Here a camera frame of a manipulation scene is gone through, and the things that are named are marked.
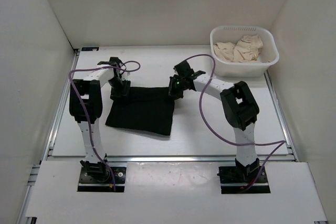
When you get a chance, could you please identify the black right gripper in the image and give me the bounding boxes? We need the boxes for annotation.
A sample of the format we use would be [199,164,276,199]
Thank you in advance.
[164,76,186,101]

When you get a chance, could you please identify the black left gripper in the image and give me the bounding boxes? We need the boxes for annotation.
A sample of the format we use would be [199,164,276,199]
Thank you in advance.
[108,77,131,104]

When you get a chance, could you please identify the black trousers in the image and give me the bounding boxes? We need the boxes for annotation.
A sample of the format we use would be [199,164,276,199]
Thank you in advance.
[105,87,175,136]

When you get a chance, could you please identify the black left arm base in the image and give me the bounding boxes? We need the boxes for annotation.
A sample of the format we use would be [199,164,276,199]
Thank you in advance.
[77,161,127,193]

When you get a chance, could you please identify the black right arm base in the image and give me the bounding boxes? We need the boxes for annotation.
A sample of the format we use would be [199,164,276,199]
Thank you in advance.
[217,158,270,194]

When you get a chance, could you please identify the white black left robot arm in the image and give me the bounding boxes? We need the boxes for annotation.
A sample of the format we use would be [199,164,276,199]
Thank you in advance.
[68,57,130,184]

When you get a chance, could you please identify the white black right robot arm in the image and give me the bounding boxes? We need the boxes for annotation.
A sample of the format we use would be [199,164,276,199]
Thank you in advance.
[169,60,260,182]

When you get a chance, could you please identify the beige trousers in basket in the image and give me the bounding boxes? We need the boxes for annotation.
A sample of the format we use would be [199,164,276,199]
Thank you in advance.
[213,35,264,63]

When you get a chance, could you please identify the white plastic basket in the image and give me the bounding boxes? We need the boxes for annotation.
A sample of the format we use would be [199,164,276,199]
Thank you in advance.
[210,25,279,78]

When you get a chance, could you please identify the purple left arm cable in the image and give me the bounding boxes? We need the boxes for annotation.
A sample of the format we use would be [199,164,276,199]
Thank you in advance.
[68,60,141,190]

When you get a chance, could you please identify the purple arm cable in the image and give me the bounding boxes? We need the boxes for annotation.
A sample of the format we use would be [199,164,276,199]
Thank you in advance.
[181,55,286,190]
[68,60,141,190]

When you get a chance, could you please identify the aluminium frame rail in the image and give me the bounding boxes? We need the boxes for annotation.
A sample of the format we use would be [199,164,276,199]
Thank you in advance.
[15,48,81,224]

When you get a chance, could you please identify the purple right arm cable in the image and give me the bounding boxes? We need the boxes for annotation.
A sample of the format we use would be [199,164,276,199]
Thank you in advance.
[181,55,286,190]

